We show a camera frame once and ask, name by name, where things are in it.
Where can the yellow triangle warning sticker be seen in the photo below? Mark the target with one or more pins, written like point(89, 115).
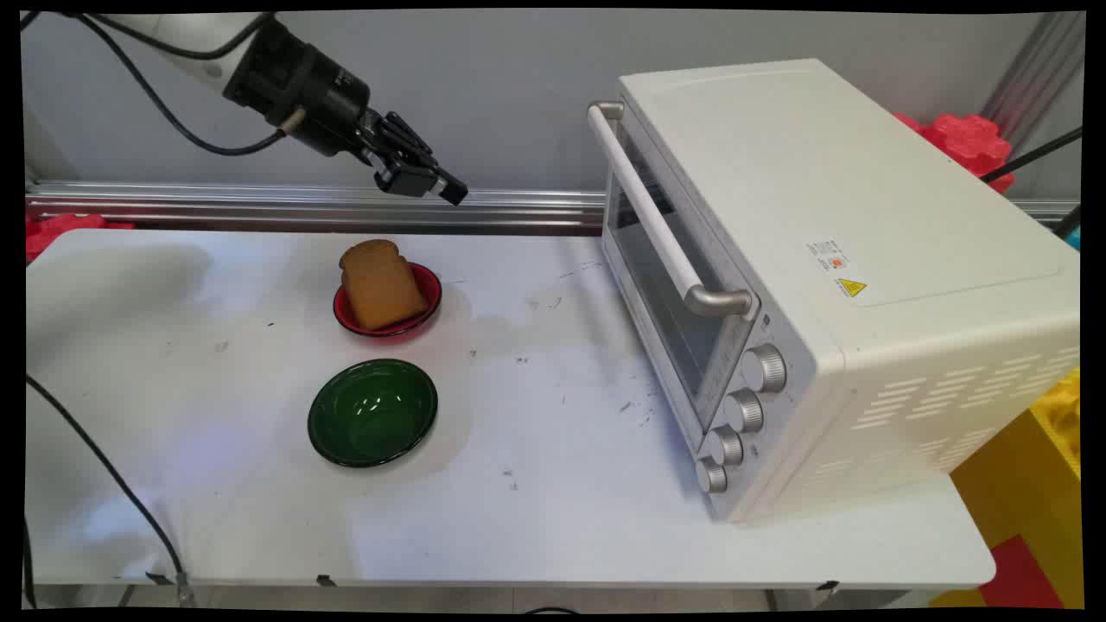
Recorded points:
point(851, 288)

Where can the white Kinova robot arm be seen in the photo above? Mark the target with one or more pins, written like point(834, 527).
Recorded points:
point(164, 26)

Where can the horizontal aluminium rail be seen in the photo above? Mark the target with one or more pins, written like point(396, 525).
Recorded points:
point(259, 207)

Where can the crinkled yellow bag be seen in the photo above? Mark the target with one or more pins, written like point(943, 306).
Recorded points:
point(1063, 415)

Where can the white printed label sticker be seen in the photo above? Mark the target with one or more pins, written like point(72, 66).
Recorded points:
point(829, 255)

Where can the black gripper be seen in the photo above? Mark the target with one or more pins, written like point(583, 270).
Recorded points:
point(337, 108)

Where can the brown toast bread slice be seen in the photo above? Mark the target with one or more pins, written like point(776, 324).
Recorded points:
point(380, 285)

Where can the slanted aluminium frame post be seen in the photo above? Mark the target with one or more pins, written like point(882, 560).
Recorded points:
point(1037, 69)

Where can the silver oven knob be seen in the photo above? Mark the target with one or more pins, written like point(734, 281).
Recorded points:
point(765, 369)
point(726, 447)
point(711, 475)
point(745, 411)

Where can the flat red foam piece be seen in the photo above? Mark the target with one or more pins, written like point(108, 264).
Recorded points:
point(52, 231)

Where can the dark green bowl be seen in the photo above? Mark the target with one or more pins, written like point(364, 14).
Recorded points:
point(373, 413)

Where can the red gear-shaped foam block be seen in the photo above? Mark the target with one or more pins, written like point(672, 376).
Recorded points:
point(968, 142)

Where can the red bowl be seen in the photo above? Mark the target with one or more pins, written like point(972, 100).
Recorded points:
point(429, 285)

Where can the yellow box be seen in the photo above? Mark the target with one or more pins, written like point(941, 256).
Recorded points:
point(1028, 492)

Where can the white toaster oven body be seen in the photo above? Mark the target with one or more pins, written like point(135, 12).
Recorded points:
point(864, 173)

